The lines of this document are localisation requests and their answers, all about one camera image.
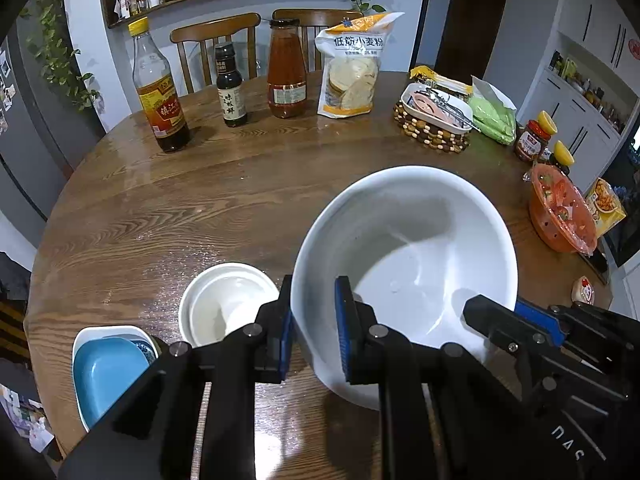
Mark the dark jar with yellow lid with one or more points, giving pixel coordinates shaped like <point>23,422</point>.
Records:
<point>562,152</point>

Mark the small deep white bowl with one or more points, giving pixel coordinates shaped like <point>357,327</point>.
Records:
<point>186,310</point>

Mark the large blue patterned plate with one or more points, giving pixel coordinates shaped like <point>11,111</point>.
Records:
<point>100,331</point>

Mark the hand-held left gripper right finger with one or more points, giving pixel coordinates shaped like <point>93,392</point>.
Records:
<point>344,330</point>

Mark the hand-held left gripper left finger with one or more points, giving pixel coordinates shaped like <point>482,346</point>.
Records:
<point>286,340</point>

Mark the pink spoon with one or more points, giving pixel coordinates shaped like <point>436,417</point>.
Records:
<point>425,102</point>

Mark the flour bag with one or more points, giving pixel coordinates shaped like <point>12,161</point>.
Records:
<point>350,85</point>

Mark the dark cloth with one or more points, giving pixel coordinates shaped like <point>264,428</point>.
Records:
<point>12,275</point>

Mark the orange plastic basket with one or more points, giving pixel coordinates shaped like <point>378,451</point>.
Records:
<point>560,210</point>

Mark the grey fridge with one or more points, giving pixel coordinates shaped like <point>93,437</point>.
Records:
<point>20,135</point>

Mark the medium white bowl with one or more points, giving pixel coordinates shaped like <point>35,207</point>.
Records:
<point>415,240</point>

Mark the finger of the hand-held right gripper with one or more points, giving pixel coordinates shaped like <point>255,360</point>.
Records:
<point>500,327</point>
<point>542,317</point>

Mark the white cabinet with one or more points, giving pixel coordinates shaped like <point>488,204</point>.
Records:
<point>590,20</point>

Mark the vinegar bottle with yellow cap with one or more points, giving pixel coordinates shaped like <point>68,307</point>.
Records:
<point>160,110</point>

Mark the red sauce bottle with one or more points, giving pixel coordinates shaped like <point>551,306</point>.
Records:
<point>286,80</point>

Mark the striped cushion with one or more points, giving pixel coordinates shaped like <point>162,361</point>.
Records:
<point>12,330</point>

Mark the yellow packet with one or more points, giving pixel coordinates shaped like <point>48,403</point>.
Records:
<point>440,77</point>

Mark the dark door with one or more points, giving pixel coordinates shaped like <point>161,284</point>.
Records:
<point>470,20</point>

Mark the green bag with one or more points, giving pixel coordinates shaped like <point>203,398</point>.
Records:
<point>495,120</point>

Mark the pile of papers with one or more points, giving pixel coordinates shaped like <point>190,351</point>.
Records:
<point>25,420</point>

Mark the trailing green vine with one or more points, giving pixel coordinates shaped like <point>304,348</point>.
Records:
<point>60,60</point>

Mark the wooden chair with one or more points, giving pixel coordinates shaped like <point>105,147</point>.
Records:
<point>215,27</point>
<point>325,14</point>

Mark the chili jar with yellow lid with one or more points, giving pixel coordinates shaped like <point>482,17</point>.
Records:
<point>530,145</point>

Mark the small white packet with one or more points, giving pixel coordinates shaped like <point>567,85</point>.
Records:
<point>584,290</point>

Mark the beaded wooden trivet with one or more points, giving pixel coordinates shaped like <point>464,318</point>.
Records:
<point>430,139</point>

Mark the small dark soy sauce bottle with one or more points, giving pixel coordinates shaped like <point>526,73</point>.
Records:
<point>231,100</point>

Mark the metal tongs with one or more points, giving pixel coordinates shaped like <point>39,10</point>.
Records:
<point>457,110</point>

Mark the blue dish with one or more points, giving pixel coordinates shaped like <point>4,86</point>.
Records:
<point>105,375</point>

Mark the yellow snack box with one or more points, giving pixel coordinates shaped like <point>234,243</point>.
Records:
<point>607,205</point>

